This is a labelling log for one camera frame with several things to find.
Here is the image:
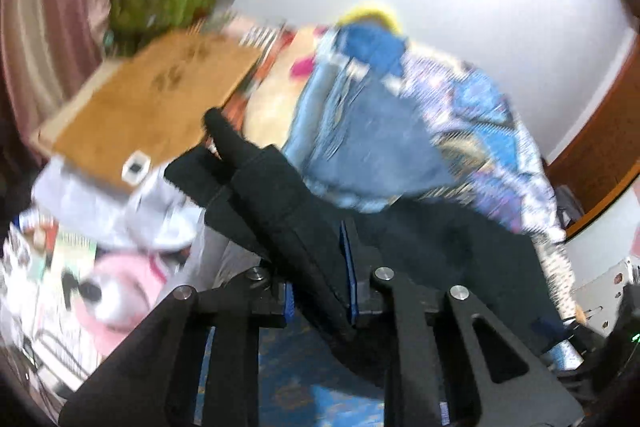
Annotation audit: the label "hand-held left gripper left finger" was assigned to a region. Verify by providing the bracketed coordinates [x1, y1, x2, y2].
[59, 267, 297, 427]

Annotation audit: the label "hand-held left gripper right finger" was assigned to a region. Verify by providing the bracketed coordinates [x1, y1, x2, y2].
[339, 221, 586, 427]

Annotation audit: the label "black pants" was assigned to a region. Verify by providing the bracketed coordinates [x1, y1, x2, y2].
[164, 107, 573, 400]

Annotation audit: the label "folded blue denim jeans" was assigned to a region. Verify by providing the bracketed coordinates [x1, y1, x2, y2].
[282, 57, 458, 212]

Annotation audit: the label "pink plush toy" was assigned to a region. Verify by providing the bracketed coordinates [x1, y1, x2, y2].
[74, 252, 167, 359]

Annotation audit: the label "grey cloth on floor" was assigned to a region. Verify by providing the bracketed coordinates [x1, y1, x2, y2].
[554, 186, 587, 234]

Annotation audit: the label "peach bed sheet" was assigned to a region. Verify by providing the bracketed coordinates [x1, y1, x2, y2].
[239, 27, 332, 148]

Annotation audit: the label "small white device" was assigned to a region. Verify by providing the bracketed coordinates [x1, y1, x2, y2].
[121, 152, 153, 184]

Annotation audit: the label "blue patchwork blanket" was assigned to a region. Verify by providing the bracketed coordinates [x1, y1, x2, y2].
[195, 24, 581, 427]

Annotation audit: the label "light grey cloth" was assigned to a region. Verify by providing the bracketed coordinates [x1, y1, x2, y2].
[32, 156, 212, 254]

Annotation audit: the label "wooden lap desk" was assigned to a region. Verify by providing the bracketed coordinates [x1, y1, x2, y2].
[32, 31, 265, 198]

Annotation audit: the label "cartoon printed sheet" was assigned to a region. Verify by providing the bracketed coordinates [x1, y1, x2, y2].
[0, 202, 101, 388]

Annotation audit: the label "striped cloth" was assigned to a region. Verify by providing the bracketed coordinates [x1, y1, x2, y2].
[235, 24, 297, 54]

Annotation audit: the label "yellow foam tube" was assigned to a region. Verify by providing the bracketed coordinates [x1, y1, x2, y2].
[335, 4, 404, 36]

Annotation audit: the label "green patterned bag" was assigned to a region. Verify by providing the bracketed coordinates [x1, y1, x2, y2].
[107, 0, 219, 44]

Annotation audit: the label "striped pink curtain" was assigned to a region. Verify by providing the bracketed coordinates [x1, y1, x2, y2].
[0, 0, 136, 168]

